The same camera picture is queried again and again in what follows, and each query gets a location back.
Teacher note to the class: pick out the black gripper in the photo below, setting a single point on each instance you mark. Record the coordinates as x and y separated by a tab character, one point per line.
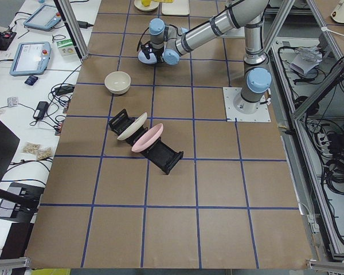
155	51

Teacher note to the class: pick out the light blue round plate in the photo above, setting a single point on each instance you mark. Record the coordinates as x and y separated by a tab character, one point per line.
149	58

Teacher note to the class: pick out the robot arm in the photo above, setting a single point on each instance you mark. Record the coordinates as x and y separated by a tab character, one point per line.
168	43

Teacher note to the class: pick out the cream plate with lemon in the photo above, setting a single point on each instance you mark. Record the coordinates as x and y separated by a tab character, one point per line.
153	6

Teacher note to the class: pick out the cream round plate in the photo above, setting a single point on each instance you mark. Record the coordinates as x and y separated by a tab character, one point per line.
130	130

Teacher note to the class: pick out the pink round plate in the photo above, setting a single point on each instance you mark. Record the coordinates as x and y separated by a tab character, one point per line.
146	140

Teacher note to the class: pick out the black plate rack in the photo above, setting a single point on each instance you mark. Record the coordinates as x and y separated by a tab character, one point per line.
158	153

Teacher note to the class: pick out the cream bowl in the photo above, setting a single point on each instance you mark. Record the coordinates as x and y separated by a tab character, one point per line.
118	82

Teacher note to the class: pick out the yellow lemon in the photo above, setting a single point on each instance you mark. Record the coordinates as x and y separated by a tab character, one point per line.
146	3

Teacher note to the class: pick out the white rectangular tray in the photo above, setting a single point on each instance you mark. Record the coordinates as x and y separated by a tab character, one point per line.
176	7

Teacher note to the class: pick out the green white carton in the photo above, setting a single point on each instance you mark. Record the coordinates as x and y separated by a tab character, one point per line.
66	47

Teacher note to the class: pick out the blue teach pendant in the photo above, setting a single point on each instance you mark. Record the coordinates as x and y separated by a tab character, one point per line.
44	18
31	58

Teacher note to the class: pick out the black power brick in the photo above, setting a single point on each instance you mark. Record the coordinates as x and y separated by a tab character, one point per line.
40	110

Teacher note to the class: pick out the snack packet bags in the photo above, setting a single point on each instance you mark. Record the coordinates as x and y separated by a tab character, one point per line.
40	152

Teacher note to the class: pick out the aluminium frame post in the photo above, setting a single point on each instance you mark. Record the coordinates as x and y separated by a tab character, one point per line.
69	19

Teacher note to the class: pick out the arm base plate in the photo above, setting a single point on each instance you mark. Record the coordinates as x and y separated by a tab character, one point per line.
239	110

